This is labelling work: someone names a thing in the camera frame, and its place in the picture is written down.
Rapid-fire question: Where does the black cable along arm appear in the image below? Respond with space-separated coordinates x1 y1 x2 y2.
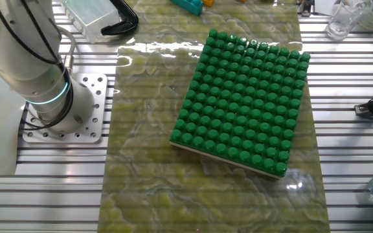
0 0 74 131

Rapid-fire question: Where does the grey cable with metal connector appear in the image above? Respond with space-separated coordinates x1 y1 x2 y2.
56 25 77 74

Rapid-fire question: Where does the translucent plastic box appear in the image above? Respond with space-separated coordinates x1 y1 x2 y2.
60 0 122 45

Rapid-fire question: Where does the clear glass cup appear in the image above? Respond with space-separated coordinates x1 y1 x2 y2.
324 0 373 41

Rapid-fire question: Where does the metal robot mounting plate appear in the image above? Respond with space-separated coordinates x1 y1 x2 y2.
22 72 109 144

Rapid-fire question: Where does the green marble pattern mat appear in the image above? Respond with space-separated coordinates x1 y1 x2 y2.
97 0 332 233

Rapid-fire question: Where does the green studded baseplate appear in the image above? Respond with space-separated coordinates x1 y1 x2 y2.
169 28 311 179

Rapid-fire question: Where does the teal four-stud brick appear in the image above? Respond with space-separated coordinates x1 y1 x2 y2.
169 0 204 16

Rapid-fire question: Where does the black C-clamp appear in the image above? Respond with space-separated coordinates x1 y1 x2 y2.
100 0 140 36

